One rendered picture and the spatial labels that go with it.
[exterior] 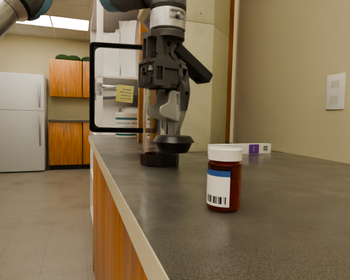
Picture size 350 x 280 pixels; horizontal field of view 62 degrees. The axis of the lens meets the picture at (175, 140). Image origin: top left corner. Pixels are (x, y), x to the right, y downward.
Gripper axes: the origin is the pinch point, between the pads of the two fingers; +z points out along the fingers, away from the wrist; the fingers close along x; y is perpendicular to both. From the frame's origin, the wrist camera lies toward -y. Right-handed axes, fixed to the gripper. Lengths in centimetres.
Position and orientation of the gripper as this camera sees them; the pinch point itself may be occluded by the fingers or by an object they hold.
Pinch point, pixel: (174, 128)
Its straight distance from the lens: 63.8
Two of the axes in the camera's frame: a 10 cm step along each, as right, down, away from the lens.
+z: -0.2, 10.0, 0.7
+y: -8.3, 0.2, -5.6
